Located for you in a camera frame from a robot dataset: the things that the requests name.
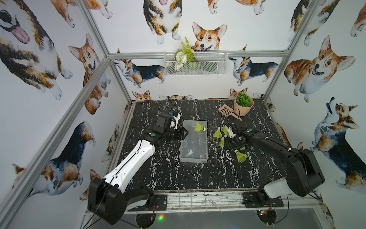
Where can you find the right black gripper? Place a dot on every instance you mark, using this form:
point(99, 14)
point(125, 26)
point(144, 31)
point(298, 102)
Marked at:
point(228, 142)

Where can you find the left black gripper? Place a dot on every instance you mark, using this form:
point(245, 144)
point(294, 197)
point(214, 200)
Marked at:
point(178, 133)

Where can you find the green shuttlecock five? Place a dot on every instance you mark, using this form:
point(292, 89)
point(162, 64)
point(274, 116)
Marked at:
point(241, 157)

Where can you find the green shuttlecock four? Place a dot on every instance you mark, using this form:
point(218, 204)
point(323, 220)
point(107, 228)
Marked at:
point(222, 143)

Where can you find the green shuttlecock three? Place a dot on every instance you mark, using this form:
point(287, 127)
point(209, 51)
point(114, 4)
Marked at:
point(224, 130)

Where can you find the green shuttlecock two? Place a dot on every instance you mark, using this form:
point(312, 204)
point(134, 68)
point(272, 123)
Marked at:
point(219, 134)

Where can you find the clear plastic storage box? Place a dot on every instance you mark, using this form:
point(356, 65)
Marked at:
point(194, 148)

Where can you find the green shuttlecock one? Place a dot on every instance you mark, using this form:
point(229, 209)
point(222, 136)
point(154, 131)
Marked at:
point(199, 127)

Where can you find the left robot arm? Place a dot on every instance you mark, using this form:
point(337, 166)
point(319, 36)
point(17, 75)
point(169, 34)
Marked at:
point(108, 197)

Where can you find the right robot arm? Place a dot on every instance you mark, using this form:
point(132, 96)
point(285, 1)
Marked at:
point(303, 173)

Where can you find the pink slotted scoop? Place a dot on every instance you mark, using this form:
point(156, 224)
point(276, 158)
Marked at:
point(228, 111)

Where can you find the pink pot with succulent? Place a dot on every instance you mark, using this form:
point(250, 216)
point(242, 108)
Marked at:
point(243, 104)

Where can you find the green fern plant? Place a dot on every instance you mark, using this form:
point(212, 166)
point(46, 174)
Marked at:
point(184, 55)

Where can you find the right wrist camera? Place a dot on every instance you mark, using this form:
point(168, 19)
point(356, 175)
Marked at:
point(229, 132)

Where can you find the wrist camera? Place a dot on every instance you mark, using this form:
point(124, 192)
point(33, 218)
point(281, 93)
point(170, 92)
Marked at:
point(229, 132)
point(169, 120)

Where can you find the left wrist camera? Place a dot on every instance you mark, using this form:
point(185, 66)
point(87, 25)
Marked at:
point(169, 120)

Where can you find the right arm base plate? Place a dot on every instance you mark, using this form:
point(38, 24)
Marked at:
point(256, 199)

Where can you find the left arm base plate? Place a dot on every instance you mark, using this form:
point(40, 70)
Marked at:
point(157, 202)

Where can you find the aluminium front rail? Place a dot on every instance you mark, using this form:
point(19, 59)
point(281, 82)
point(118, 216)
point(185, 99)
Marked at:
point(221, 200)

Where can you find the white wire wall basket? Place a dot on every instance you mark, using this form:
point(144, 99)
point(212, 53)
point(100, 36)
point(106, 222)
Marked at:
point(206, 63)

